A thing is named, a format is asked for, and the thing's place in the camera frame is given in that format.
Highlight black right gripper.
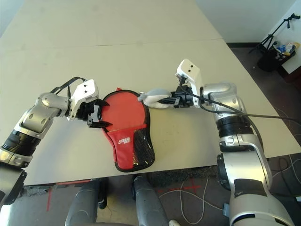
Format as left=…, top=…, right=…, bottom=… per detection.
left=159, top=86, right=195, bottom=109

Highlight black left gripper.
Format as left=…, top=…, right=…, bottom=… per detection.
left=79, top=98, right=113, bottom=129

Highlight grey white plush keychain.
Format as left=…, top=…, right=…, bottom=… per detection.
left=137, top=88, right=174, bottom=109

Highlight red black paddle case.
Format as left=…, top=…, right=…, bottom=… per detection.
left=100, top=87, right=156, bottom=173

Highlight grey robot left leg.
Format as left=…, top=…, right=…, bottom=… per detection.
left=64, top=180, right=106, bottom=226

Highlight grey robot leg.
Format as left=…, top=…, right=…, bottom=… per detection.
left=64, top=180, right=106, bottom=226
left=133, top=176, right=170, bottom=226

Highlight grey robot right leg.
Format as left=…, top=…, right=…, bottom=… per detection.
left=133, top=176, right=170, bottom=226

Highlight black bin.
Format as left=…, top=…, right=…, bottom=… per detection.
left=257, top=46, right=297, bottom=73

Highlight black tripod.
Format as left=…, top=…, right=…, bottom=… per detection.
left=249, top=13, right=301, bottom=54

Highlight white topped maroon cabinet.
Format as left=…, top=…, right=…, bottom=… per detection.
left=281, top=53, right=301, bottom=83

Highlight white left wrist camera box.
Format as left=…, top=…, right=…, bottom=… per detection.
left=67, top=79, right=99, bottom=122

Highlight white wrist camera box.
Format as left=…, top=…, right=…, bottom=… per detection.
left=67, top=79, right=99, bottom=122
left=174, top=58, right=203, bottom=108

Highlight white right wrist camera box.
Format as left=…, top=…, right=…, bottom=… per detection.
left=174, top=58, right=203, bottom=108

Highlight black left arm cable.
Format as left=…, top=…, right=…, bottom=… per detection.
left=50, top=76, right=87, bottom=99

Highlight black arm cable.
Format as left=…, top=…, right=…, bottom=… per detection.
left=50, top=76, right=87, bottom=99
left=178, top=74, right=301, bottom=148

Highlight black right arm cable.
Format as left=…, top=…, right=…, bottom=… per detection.
left=178, top=74, right=301, bottom=148

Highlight white floor cable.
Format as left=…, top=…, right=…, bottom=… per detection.
left=158, top=178, right=226, bottom=224

